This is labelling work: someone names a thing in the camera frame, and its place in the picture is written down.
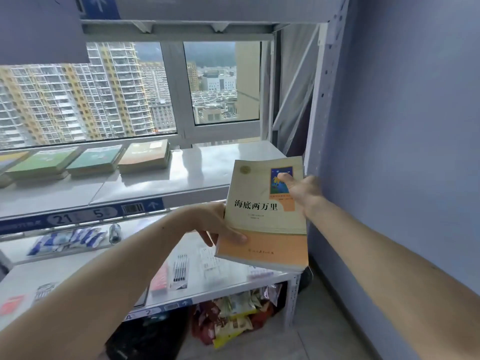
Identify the clear pack of pens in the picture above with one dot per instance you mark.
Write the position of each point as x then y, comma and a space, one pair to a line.
179, 271

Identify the person's right hand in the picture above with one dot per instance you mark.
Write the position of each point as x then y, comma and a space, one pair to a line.
307, 193

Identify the colourful printed booklet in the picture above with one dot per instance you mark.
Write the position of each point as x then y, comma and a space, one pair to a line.
260, 273

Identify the grey hanging fabric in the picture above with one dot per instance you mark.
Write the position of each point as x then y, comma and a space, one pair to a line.
296, 82

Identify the white metal shelf rack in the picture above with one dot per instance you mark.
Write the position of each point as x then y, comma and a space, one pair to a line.
210, 172

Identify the yellow wolf cover books stack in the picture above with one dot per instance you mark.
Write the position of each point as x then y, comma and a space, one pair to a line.
9, 161

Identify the beige high-rise building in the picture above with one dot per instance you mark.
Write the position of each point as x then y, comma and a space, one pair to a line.
247, 78

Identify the person's left hand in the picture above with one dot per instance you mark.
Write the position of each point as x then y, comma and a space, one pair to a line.
210, 221

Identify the white window frame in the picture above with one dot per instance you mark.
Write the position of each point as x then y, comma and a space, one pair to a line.
180, 89

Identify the person's right forearm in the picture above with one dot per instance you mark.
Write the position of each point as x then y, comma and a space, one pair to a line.
393, 273

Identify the teal cover books stack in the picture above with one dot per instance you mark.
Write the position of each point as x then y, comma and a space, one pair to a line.
95, 157

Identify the white printed paper card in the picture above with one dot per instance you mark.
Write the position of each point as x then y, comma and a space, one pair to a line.
210, 264

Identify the cream orange blue-picture books stack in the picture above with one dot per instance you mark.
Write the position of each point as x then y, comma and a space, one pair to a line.
262, 221

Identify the black plastic bag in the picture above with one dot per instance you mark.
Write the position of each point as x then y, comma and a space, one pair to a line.
150, 337

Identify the white paper sign on shelf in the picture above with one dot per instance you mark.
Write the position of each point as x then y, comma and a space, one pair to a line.
41, 29

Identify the green cover books stack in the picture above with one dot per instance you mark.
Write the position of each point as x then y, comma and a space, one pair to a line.
41, 161

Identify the row of blue white packets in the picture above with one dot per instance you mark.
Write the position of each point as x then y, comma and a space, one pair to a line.
67, 239

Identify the low tan office building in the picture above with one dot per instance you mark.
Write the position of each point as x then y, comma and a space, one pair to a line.
210, 114

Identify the white yellow apartment tower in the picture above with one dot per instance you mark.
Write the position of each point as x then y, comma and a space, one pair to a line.
75, 97

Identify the green mountain ridge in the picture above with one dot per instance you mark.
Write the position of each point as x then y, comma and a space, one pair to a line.
210, 52

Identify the pink eraser pack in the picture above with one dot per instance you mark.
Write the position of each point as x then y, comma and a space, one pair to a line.
159, 279

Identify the black pens bundle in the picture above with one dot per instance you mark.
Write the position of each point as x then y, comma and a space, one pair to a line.
44, 292

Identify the cream orange cover books stack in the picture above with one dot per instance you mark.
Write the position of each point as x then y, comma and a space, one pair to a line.
144, 153

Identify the small clear bottle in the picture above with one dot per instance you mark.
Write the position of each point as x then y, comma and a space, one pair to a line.
115, 233

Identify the dark grey notebook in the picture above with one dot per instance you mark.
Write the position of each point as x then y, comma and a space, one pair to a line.
141, 299

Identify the red stationery packet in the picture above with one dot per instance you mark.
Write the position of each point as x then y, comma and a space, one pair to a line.
11, 304

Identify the person's left forearm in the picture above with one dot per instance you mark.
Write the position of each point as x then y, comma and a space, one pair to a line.
93, 292

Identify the pile of red snack packets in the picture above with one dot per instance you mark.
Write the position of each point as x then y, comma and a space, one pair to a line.
232, 314

